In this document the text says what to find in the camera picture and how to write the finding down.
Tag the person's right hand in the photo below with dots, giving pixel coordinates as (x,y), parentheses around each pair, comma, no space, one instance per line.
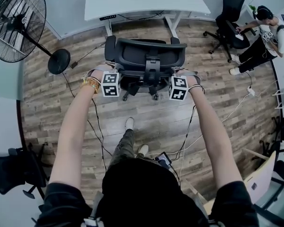
(193,83)

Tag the person's right forearm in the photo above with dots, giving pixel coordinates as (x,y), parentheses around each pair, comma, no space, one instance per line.
(215,141)

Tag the small black object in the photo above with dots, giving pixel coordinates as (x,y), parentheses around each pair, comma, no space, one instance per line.
(254,186)

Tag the thin black wrist band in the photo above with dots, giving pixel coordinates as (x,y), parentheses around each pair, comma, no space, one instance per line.
(196,87)

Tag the person's left hand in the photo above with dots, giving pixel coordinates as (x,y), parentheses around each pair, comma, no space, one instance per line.
(97,75)

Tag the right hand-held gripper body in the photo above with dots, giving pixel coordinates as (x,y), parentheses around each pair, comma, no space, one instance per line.
(178,91)

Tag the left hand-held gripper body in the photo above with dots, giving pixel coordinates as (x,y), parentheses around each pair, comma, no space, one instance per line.
(111,89)

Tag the person's white shoe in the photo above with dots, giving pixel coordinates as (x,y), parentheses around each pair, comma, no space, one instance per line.
(143,149)
(129,123)

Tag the black mesh office chair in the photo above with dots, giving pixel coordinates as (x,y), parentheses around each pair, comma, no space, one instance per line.
(137,55)

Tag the person's right white shoe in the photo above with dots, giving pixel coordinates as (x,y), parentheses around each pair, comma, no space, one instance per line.
(143,149)

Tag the black device with screen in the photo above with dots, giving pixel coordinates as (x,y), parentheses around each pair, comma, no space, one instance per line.
(163,158)

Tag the person's black shirt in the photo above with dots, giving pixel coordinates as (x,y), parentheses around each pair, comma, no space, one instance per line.
(142,193)

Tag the person's left white shoe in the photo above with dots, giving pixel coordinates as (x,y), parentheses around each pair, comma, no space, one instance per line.
(129,123)

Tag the black pedestal fan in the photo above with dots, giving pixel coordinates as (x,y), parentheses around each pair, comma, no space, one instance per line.
(59,61)

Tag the white power strip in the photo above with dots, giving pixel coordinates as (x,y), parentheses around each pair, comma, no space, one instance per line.
(251,91)

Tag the light wooden table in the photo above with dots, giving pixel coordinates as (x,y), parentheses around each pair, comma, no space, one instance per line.
(249,178)

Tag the white side table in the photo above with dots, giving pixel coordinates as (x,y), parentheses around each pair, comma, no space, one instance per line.
(247,15)

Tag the small green plant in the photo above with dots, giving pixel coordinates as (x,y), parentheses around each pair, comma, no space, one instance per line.
(252,8)

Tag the person's left forearm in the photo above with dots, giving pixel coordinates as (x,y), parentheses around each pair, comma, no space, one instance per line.
(71,138)

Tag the person's camouflage trousers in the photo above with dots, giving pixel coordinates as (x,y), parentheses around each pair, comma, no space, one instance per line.
(124,145)

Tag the black power adapter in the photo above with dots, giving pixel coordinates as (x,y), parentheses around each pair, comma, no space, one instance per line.
(73,64)

